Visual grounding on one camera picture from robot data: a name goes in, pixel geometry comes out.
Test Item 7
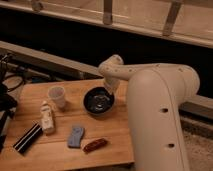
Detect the brown snack bar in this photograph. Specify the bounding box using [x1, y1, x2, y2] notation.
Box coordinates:
[83, 138, 108, 153]

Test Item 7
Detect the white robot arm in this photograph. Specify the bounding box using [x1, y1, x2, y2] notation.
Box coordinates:
[98, 55, 200, 171]

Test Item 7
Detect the black equipment at left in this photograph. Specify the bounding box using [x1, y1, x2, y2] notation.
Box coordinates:
[0, 54, 17, 152]

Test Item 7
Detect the black cable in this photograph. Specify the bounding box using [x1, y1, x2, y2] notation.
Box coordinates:
[2, 73, 26, 94]

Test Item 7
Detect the blue sponge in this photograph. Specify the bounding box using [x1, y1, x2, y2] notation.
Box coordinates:
[67, 125, 85, 148]

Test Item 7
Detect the dark ceramic bowl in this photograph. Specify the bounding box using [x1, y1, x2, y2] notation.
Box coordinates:
[83, 87, 115, 116]

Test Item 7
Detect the wooden table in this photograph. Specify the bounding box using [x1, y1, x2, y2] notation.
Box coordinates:
[0, 79, 133, 171]

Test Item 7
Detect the translucent plastic cup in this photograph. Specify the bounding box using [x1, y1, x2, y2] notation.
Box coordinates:
[47, 86, 66, 108]

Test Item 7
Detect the small white bottle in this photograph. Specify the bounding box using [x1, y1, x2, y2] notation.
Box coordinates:
[40, 101, 55, 135]

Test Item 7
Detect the black striped box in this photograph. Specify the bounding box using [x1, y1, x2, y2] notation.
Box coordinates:
[13, 123, 43, 154]

